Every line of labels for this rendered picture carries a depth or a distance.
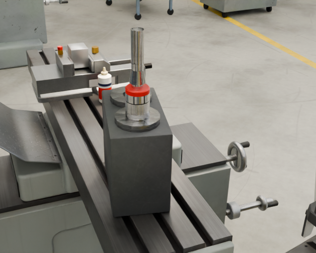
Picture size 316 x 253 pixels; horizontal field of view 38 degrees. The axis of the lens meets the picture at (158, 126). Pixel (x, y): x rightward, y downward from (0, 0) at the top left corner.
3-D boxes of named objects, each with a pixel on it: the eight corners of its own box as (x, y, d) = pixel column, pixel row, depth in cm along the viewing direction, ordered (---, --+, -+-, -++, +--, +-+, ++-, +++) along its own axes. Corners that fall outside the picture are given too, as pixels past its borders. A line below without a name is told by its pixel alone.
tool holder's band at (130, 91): (144, 98, 86) (144, 93, 85) (121, 94, 87) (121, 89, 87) (153, 89, 89) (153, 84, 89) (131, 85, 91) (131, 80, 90)
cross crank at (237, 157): (237, 159, 180) (240, 133, 174) (253, 176, 171) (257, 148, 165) (200, 167, 175) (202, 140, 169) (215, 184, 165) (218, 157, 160)
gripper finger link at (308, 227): (312, 233, 92) (320, 210, 89) (301, 239, 91) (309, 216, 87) (306, 228, 93) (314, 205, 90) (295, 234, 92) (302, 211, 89)
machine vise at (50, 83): (132, 71, 163) (132, 41, 157) (147, 88, 151) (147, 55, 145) (31, 84, 151) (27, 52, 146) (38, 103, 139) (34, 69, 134)
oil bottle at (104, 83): (110, 97, 144) (109, 64, 139) (113, 102, 141) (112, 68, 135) (97, 99, 143) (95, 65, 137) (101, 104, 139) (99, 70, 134)
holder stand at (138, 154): (153, 155, 115) (154, 81, 105) (170, 212, 96) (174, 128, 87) (104, 159, 113) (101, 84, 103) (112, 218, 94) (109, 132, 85)
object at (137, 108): (143, 123, 88) (144, 98, 86) (121, 118, 89) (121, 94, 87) (153, 112, 92) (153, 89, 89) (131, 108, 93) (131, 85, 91)
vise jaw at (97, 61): (100, 57, 154) (99, 46, 152) (110, 71, 144) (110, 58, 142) (82, 59, 152) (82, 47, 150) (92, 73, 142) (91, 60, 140)
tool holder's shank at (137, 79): (141, 91, 86) (142, 32, 80) (126, 88, 87) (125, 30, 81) (148, 85, 89) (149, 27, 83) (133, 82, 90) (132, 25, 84)
